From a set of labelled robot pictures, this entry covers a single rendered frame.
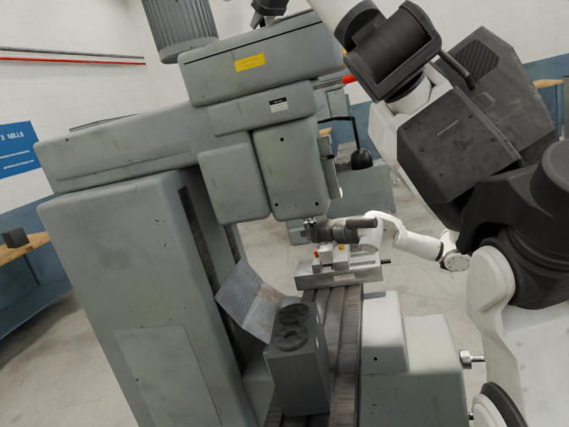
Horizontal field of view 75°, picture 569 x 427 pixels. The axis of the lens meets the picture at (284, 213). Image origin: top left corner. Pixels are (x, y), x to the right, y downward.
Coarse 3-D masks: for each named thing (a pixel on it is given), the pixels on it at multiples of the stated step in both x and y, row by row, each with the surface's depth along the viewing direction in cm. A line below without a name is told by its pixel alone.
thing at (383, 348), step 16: (368, 304) 147; (384, 304) 144; (368, 320) 137; (384, 320) 135; (400, 320) 133; (368, 336) 129; (384, 336) 127; (400, 336) 125; (368, 352) 125; (384, 352) 124; (400, 352) 122; (368, 368) 127; (384, 368) 126; (400, 368) 124
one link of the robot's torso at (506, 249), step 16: (496, 240) 58; (512, 256) 55; (528, 272) 53; (544, 272) 52; (560, 272) 51; (528, 288) 54; (544, 288) 54; (560, 288) 54; (512, 304) 57; (528, 304) 58; (544, 304) 57
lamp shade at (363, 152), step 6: (354, 150) 122; (360, 150) 120; (366, 150) 120; (354, 156) 120; (360, 156) 119; (366, 156) 119; (354, 162) 120; (360, 162) 119; (366, 162) 119; (372, 162) 121; (354, 168) 121; (360, 168) 120; (366, 168) 120
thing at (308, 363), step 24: (288, 312) 104; (312, 312) 103; (288, 336) 96; (312, 336) 93; (288, 360) 89; (312, 360) 88; (288, 384) 91; (312, 384) 91; (288, 408) 94; (312, 408) 93
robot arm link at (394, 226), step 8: (376, 216) 117; (384, 216) 117; (392, 216) 118; (384, 224) 119; (392, 224) 118; (400, 224) 116; (392, 232) 120; (400, 232) 115; (400, 240) 115; (400, 248) 116
